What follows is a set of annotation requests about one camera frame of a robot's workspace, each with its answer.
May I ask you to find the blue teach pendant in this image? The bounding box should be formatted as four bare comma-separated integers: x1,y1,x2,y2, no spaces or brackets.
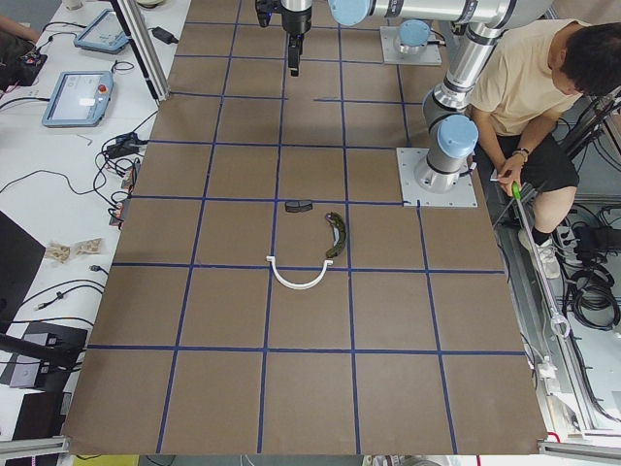
42,71,114,127
74,9,128,54

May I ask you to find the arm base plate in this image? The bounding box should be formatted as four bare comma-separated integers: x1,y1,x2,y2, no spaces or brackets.
379,26,441,66
396,148,477,209

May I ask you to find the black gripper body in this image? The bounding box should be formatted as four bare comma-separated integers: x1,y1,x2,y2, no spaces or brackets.
280,0,311,34

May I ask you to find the olive curved brake shoe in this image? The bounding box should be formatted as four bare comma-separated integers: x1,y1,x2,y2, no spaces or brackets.
325,212,347,259

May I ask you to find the seated person beige shirt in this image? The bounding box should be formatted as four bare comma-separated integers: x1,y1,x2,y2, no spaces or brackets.
470,18,620,280

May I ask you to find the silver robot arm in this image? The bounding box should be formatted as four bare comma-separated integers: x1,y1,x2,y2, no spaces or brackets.
396,19,431,55
328,0,552,193

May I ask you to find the grey brake pad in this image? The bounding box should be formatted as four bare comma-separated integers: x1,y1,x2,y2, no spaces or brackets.
284,199,313,214

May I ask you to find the white curved plastic bracket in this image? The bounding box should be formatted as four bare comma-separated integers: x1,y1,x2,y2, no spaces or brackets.
265,255,334,291

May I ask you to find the green handled reach stick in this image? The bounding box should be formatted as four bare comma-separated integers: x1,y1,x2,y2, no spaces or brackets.
511,182,571,339

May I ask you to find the far blue teach pendant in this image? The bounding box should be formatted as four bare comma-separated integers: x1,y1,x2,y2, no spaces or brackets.
74,9,128,54

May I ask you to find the black power adapter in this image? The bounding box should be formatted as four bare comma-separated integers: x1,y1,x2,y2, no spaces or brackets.
150,26,179,45

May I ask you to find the near blue teach pendant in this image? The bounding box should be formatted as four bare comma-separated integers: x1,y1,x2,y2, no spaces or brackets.
42,71,114,127

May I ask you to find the aluminium frame post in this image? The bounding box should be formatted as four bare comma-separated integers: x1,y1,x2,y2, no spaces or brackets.
111,0,170,102

